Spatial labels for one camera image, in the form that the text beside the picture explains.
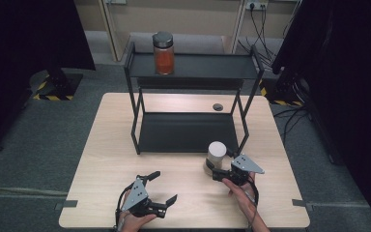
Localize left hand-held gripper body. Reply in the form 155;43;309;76
121;175;169;219

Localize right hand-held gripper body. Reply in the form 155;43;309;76
212;154;266;187

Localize white-lid glass spice jar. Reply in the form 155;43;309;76
203;140;228;177

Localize black metal two-tier rack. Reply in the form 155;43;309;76
124;42;266;156

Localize metal-lid glass spice jar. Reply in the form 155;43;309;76
152;31;176;75

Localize person's left hand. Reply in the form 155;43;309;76
119;206;158;232

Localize person's right hand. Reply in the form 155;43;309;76
221;172;259;218

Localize stand base with striped tape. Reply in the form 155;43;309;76
28;69;84;102
259;75;304;107

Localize black curtain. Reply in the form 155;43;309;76
271;0;371;232
0;0;97;156

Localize beige cabinet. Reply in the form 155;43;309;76
73;0;247;63

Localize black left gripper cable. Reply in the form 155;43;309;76
114;186;136;232

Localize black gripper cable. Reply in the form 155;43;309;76
114;186;136;232
244;178;261;228

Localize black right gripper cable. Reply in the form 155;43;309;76
244;178;261;228

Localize black floor cables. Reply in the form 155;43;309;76
271;104;308;148

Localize black wall cables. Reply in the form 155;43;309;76
237;3;303;67

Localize white wall socket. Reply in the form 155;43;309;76
245;0;270;11

